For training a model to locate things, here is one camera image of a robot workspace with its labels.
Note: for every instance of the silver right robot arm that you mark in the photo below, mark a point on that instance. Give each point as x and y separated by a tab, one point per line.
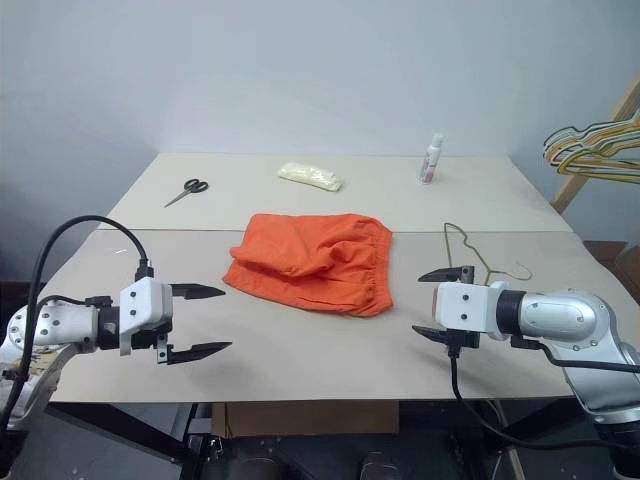
565	315

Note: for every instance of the small clear spray bottle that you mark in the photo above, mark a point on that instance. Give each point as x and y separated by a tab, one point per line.
430	162

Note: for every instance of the white plastic bag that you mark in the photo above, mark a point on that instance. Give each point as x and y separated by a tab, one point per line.
310	175

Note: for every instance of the cardboard sheet under table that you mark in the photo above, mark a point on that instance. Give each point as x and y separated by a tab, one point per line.
305	417

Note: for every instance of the black table frame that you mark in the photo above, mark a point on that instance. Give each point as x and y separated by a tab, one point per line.
125	425

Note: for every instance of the dark rounded shoe shape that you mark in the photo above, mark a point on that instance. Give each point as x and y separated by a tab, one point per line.
380	465

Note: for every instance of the brown cardboard box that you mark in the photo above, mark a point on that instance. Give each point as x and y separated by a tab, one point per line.
605	252

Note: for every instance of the orange shorts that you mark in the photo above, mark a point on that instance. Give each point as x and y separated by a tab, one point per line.
310	270

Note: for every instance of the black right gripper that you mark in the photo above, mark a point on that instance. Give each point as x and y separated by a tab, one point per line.
462	342

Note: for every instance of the wooden clothes rack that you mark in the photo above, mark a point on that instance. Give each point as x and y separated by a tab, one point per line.
570	192

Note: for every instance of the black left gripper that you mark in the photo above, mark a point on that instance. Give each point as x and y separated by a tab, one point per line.
161	336

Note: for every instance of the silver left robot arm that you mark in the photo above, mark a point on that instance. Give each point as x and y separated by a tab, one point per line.
55	322

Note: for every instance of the bundle of coloured hangers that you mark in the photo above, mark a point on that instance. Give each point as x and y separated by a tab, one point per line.
607	171

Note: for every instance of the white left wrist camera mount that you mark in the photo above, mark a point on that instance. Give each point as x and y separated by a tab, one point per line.
145	305

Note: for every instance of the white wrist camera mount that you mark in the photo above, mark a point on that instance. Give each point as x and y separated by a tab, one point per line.
145	305
462	307

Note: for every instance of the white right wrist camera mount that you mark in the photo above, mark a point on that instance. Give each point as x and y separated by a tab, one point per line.
462	307

